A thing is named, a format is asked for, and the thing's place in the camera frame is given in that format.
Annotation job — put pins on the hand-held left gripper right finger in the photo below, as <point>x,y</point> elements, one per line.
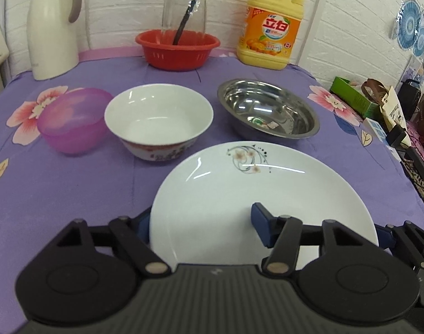
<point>262,224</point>

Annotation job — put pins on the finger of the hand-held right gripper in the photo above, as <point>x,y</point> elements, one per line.
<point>386,238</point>

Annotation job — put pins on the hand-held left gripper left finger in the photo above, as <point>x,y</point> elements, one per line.
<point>144,228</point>

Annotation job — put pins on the white floral print plate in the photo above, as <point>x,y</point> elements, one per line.
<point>215,198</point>

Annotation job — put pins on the purple floral tablecloth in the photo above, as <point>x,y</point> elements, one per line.
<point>76,188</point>

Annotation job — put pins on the small blue white box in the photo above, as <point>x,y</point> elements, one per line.
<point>377,129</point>

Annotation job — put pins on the white ceramic bowl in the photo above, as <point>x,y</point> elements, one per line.
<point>156,118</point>

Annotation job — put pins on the stainless steel bowl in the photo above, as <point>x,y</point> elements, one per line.
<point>267,108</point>

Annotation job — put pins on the purple plastic bowl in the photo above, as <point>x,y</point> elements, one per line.
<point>71,121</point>

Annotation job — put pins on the green cardboard box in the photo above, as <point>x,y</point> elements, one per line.
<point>354,99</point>

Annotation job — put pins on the red plastic basin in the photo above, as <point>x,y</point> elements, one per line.
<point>177,57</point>

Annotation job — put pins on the yellow dish soap bottle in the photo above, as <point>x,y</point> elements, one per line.
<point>269,34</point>

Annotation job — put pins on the black stirring stick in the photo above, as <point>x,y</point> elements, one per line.
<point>184,24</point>

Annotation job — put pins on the white thermos jug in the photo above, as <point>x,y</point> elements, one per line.
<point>50,41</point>

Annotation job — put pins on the clear glass pitcher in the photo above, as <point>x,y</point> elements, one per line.
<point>199,14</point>

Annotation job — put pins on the blue patterned wall plates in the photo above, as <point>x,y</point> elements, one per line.
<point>408,24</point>

